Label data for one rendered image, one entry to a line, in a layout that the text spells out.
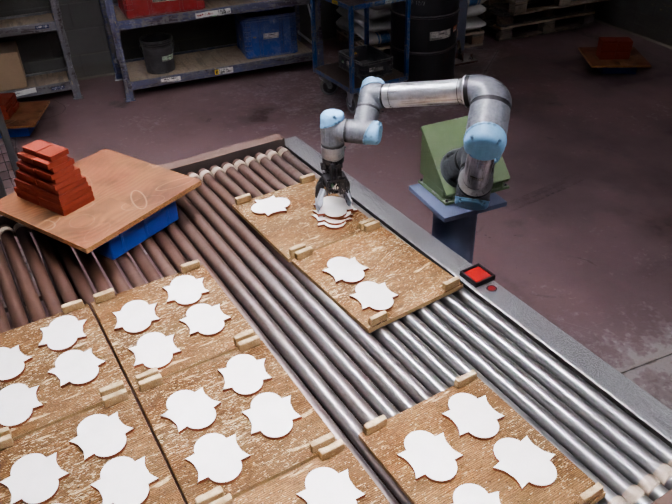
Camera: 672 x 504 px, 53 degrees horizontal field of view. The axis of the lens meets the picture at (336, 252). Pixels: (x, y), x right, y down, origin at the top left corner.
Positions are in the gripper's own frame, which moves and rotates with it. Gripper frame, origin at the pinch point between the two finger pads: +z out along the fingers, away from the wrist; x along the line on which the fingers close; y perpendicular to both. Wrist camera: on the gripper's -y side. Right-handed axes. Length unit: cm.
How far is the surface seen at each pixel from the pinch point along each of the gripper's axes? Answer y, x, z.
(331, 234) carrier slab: 11.2, -3.5, 3.6
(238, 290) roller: 30.2, -37.3, 5.5
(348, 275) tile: 36.1, -4.5, 2.6
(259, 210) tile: -9.6, -24.2, 2.7
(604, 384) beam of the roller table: 94, 45, 6
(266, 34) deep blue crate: -414, 42, 64
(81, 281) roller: 12, -84, 5
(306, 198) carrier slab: -14.6, -6.3, 3.7
